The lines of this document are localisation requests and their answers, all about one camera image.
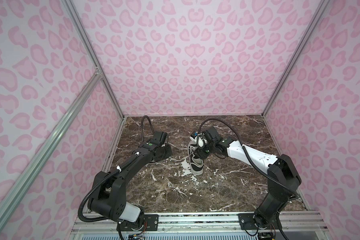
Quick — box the white shoelace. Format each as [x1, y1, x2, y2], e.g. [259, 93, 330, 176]
[166, 143, 197, 162]

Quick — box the black white canvas sneaker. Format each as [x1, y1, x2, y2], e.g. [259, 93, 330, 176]
[187, 141, 204, 176]

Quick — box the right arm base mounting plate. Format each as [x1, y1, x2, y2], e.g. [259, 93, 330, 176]
[238, 212, 281, 231]

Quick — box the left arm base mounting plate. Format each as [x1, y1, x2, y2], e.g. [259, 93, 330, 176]
[120, 214, 159, 233]

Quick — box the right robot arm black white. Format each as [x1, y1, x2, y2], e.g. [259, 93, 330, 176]
[188, 138, 302, 229]

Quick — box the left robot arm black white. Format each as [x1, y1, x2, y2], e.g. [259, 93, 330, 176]
[78, 142, 172, 229]

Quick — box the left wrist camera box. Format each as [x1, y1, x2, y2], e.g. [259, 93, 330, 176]
[150, 131, 168, 147]

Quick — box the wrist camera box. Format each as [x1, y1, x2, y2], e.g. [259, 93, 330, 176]
[150, 131, 168, 147]
[190, 127, 223, 149]

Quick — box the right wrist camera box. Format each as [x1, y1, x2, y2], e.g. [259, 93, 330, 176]
[190, 127, 223, 149]

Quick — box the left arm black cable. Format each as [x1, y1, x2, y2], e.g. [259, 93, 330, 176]
[140, 115, 156, 143]

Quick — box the left corner aluminium post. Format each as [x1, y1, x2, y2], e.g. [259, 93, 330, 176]
[62, 0, 125, 120]

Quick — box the corner aluminium post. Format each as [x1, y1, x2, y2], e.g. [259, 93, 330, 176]
[62, 0, 125, 120]
[262, 0, 333, 118]

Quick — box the aluminium front rail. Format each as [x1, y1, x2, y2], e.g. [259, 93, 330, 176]
[68, 211, 334, 240]

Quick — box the diagonal aluminium frame bar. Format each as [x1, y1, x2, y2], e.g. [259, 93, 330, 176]
[0, 74, 102, 233]

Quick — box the right corner aluminium post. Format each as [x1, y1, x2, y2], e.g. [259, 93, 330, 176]
[262, 0, 333, 118]

